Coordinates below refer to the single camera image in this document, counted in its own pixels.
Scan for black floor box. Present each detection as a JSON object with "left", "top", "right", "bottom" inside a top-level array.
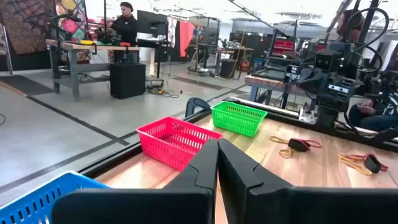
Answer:
[{"left": 220, "top": 58, "right": 237, "bottom": 78}]

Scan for red hanging cloth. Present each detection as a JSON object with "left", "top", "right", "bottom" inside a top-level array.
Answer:
[{"left": 179, "top": 20, "right": 195, "bottom": 58}]

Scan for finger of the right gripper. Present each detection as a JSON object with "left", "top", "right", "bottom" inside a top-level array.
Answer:
[
  {"left": 325, "top": 77, "right": 365, "bottom": 105},
  {"left": 297, "top": 71, "right": 329, "bottom": 95}
]

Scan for black rubber band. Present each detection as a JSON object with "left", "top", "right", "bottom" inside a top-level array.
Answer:
[
  {"left": 363, "top": 153, "right": 382, "bottom": 174},
  {"left": 287, "top": 138, "right": 311, "bottom": 153}
]

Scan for white hanging cloth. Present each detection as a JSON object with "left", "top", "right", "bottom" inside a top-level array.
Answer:
[{"left": 167, "top": 17, "right": 178, "bottom": 47}]

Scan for person's hand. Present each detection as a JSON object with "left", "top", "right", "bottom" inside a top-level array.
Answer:
[{"left": 357, "top": 100, "right": 377, "bottom": 116}]

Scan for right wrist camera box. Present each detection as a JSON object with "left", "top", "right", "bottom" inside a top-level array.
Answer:
[{"left": 313, "top": 48, "right": 343, "bottom": 73}]

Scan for black floor mat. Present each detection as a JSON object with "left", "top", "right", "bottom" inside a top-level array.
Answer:
[{"left": 0, "top": 74, "right": 56, "bottom": 96}]

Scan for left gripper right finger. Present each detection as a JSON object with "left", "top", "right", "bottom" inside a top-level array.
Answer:
[{"left": 217, "top": 138, "right": 398, "bottom": 224}]

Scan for colourful patchwork quilt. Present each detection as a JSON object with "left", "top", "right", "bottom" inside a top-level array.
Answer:
[{"left": 55, "top": 0, "right": 88, "bottom": 43}]

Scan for blue plastic basket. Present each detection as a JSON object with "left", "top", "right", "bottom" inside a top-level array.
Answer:
[{"left": 0, "top": 170, "right": 110, "bottom": 224}]

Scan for red storage bins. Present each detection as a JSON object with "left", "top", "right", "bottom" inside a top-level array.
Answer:
[{"left": 273, "top": 39, "right": 295, "bottom": 56}]

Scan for black computer monitor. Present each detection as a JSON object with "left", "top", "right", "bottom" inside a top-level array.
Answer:
[{"left": 136, "top": 9, "right": 169, "bottom": 37}]

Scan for wooden workbench blue legs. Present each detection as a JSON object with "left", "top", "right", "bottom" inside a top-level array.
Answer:
[{"left": 244, "top": 73, "right": 312, "bottom": 110}]

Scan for green plastic basket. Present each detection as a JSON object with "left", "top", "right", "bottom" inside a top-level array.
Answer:
[{"left": 210, "top": 100, "right": 269, "bottom": 138}]

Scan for floor cable bundle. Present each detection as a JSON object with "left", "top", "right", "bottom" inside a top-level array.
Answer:
[{"left": 148, "top": 88, "right": 184, "bottom": 99}]

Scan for red plastic basket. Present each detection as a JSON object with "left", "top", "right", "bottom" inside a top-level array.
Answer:
[{"left": 136, "top": 116, "right": 224, "bottom": 172}]

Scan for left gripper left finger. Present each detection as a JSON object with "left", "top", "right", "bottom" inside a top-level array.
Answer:
[{"left": 51, "top": 138, "right": 220, "bottom": 224}]

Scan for dark orange patterned cloth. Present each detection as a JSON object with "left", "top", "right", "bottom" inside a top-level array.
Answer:
[{"left": 0, "top": 0, "right": 55, "bottom": 55}]

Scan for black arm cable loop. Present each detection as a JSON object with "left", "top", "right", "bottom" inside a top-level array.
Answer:
[{"left": 341, "top": 6, "right": 390, "bottom": 74}]

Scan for red rubber band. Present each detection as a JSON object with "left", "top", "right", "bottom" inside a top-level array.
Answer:
[
  {"left": 345, "top": 153, "right": 389, "bottom": 172},
  {"left": 303, "top": 139, "right": 323, "bottom": 149}
]

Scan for black speaker box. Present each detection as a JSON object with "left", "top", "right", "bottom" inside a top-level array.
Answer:
[{"left": 109, "top": 62, "right": 147, "bottom": 100}]

